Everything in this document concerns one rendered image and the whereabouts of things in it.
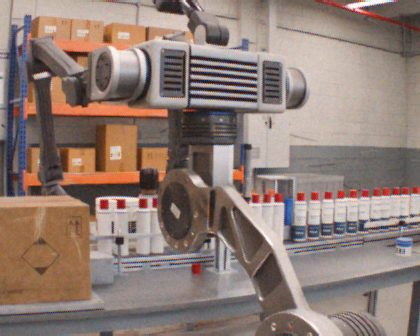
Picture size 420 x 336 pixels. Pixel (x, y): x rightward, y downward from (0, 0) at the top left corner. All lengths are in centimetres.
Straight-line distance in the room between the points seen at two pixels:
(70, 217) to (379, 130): 871
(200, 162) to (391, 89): 899
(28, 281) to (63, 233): 17
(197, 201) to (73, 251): 43
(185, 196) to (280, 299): 38
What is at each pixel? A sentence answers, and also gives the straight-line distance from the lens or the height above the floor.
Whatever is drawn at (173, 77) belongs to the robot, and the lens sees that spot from 127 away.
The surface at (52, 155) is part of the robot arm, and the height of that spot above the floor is 124.
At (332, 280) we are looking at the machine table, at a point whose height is 83.
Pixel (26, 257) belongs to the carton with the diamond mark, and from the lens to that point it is 152.
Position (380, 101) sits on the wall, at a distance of 999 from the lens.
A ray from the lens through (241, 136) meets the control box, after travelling 198.
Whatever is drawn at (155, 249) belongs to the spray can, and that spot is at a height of 90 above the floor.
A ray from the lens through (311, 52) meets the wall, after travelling 875.
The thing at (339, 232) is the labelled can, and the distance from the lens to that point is 250.
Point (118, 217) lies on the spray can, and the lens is 199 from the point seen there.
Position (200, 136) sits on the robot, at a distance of 133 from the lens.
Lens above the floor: 131
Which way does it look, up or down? 3 degrees down
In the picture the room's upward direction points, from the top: 1 degrees clockwise
